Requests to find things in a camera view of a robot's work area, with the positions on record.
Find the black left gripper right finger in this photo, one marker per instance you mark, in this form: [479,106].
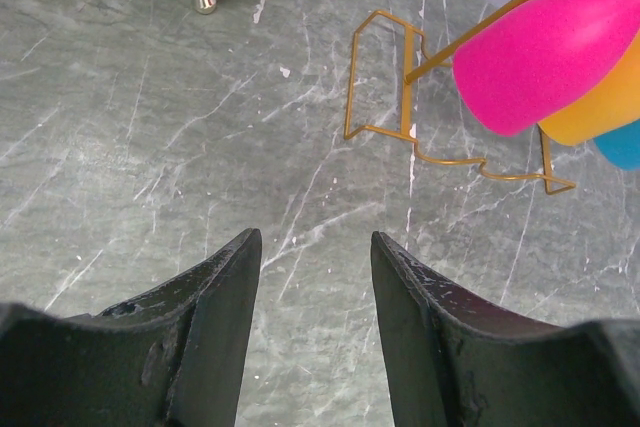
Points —
[453,358]

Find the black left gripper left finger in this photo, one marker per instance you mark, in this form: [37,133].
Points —
[171,356]

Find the blue wine glass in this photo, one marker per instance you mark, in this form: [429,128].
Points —
[621,147]

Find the orange wine glass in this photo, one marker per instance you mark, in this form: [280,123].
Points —
[611,104]

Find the pink wine glass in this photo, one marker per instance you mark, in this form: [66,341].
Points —
[540,57]

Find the gold wire wine glass rack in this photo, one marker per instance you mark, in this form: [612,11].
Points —
[417,62]

